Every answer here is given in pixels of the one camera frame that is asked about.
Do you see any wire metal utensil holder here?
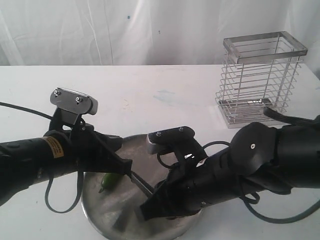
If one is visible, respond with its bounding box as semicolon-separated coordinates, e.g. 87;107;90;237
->
215;31;308;129

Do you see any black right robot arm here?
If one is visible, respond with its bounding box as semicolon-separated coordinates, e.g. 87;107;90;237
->
138;114;320;220

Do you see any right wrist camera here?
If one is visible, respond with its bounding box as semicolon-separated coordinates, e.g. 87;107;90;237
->
146;126;208;165

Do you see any black knife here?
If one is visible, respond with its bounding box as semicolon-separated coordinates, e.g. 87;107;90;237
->
130;171;155;198

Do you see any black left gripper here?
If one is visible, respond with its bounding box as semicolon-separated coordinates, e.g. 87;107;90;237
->
65;124;132;177

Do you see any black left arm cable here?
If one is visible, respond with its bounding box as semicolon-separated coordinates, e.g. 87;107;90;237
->
0;101;87;214

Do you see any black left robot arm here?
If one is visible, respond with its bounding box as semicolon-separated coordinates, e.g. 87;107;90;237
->
0;127;132;211

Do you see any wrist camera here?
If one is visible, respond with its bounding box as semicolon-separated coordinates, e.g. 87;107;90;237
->
49;87;98;131
146;126;208;165

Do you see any round steel plate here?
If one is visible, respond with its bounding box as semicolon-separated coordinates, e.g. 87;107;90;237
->
81;134;202;240

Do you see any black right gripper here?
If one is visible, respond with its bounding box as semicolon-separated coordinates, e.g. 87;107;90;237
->
139;159;215;221

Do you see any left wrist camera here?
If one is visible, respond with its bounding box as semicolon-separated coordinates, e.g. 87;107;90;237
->
49;87;98;131

